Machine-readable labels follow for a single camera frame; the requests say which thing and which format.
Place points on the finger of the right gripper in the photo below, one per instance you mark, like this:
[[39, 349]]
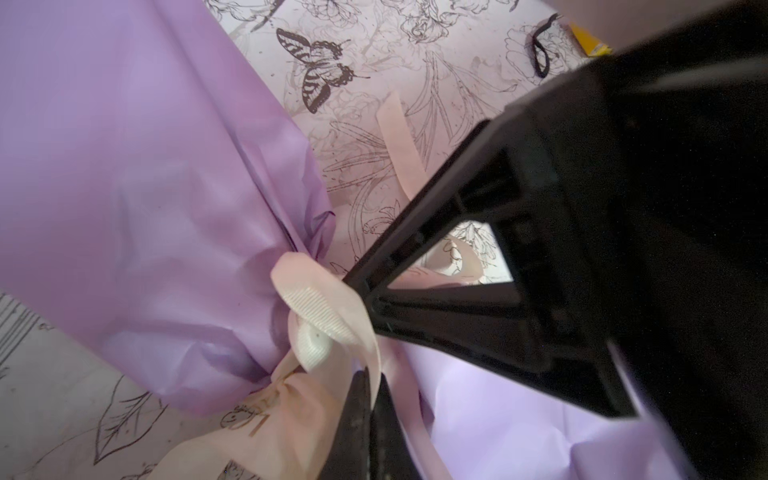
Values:
[[545, 328]]

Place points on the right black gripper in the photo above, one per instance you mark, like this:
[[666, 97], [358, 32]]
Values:
[[660, 153]]

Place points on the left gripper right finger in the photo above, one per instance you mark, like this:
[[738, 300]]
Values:
[[390, 458]]

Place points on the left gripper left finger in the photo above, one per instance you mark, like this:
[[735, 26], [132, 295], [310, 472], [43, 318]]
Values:
[[349, 456]]

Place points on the cream ribbon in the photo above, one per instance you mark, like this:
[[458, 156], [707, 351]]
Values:
[[294, 419]]

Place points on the purple pink wrapping paper sheet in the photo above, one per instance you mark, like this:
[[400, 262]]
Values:
[[159, 157]]

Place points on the yellow tape measure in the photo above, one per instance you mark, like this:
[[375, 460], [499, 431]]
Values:
[[588, 45]]

